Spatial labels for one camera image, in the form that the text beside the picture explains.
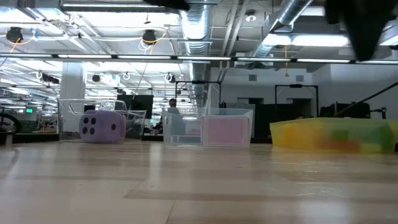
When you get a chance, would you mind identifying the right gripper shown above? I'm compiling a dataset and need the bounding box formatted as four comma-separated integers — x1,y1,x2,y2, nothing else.
325,0,391,62

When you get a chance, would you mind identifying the long dark green brick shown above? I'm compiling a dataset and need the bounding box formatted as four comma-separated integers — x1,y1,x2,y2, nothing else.
328,129,349,141

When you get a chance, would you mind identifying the red toy brick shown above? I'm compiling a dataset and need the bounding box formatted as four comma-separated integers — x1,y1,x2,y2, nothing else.
317,139,361,152

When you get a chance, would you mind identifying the purple plush die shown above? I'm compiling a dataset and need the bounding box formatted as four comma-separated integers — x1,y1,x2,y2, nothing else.
78,109,127,144

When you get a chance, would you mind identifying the playing card deck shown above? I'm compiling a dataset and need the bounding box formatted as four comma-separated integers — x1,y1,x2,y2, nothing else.
201,114,251,147

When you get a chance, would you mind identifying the long light strip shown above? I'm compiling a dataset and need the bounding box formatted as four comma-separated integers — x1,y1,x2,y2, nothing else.
0,53,398,65

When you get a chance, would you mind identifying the black monitor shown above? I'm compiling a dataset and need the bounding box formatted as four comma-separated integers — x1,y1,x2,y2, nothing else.
115,94,155,120

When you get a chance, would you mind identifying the yellow plastic bin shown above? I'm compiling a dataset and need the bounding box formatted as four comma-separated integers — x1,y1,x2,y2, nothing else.
269,117,398,155

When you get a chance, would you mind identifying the small clear plastic bin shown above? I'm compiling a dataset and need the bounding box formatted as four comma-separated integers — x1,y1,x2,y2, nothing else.
162,107,254,149

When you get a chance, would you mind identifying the large clear plastic bin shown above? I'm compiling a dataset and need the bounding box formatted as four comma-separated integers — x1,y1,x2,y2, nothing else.
57,98,147,142

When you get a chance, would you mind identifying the black overhead camera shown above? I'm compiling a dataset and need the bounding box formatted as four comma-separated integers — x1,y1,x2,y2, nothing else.
5,26,25,44
142,29,158,46

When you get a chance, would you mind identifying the black aluminium rig frame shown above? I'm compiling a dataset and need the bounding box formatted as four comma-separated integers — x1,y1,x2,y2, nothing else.
334,81,398,118

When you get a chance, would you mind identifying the black workstation frame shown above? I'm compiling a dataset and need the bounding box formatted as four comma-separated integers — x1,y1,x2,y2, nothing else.
274,83,320,118
174,80,223,108

